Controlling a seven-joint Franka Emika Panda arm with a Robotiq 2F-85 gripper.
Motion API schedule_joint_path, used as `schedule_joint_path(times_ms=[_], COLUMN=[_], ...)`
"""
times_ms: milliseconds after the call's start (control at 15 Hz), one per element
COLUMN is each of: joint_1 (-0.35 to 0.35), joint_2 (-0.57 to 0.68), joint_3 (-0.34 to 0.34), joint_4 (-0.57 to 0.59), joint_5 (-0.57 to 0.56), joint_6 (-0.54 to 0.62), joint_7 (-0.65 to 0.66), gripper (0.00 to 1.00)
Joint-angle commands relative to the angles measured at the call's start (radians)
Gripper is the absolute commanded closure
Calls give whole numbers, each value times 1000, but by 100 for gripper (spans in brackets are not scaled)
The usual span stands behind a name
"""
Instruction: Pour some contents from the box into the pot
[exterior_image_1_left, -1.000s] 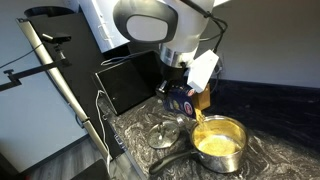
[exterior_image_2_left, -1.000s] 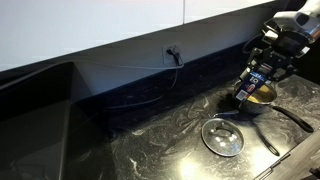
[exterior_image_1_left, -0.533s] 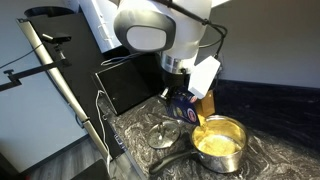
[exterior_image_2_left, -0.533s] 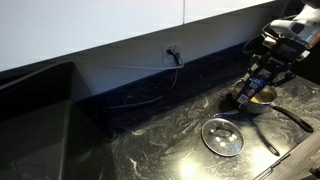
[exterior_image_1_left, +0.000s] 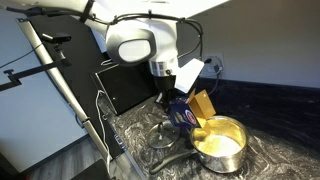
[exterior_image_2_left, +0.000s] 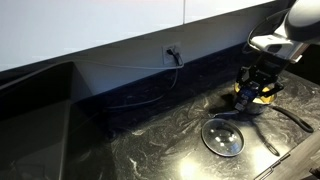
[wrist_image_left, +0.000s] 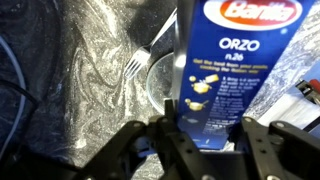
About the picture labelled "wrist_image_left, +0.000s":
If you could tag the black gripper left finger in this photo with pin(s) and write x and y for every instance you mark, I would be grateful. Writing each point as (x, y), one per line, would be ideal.
(173, 143)

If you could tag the red and black object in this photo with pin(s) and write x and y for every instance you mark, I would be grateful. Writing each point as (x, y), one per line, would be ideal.
(313, 85)

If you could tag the silver metal fork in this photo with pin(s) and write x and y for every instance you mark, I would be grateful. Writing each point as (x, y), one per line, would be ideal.
(136, 61)

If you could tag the glass pot lid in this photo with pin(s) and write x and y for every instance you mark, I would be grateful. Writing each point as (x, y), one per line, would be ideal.
(160, 83)

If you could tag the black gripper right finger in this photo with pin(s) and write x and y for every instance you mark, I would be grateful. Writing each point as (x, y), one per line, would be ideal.
(256, 150)

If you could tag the blue Barilla orzo pasta box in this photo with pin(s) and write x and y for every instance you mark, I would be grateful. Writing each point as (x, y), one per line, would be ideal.
(233, 66)

